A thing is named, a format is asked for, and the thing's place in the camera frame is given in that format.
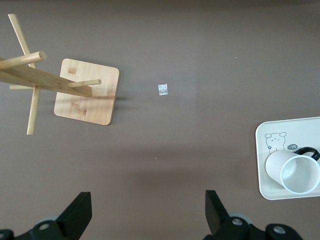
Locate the small clear tape piece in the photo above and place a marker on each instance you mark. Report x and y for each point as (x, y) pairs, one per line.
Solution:
(163, 90)

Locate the cream tray with bear print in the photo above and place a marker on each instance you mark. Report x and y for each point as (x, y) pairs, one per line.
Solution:
(262, 175)

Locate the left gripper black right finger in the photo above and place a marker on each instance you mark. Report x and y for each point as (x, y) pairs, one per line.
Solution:
(215, 212)

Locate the wooden cup rack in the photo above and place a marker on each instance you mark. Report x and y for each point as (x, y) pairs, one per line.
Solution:
(87, 105)

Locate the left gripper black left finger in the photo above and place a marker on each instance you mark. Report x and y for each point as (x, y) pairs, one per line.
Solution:
(75, 215)

